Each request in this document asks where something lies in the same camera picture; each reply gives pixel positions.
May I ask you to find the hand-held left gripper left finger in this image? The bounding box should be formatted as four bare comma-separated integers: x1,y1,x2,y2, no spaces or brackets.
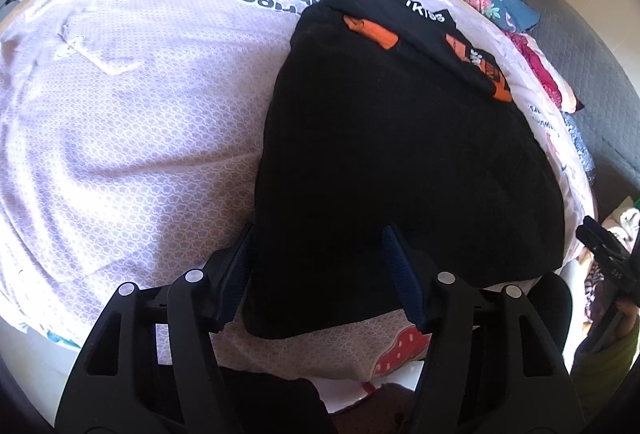
54,224,255,434

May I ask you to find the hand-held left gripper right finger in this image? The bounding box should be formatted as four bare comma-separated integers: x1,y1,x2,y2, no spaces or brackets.
382,224,586,434

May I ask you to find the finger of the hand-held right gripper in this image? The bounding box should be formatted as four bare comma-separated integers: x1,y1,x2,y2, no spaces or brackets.
575,215,626,265

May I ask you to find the black long-sleeved sweater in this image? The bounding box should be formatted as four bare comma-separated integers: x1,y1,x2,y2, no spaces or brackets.
243,0,567,341

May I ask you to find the person's right forearm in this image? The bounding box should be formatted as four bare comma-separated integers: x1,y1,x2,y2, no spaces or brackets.
572,299,640,397

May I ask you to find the pile of colourful clothes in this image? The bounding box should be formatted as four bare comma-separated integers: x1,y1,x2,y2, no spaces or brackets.
585,197,640,330

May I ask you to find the blue white patterned cloth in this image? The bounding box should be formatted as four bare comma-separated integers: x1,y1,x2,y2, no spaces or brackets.
561,111,597,186

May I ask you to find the red floral pillow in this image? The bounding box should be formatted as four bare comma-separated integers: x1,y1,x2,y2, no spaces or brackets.
504,31,584,111

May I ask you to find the grey quilted headboard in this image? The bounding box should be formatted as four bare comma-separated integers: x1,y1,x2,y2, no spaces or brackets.
492,0,640,225

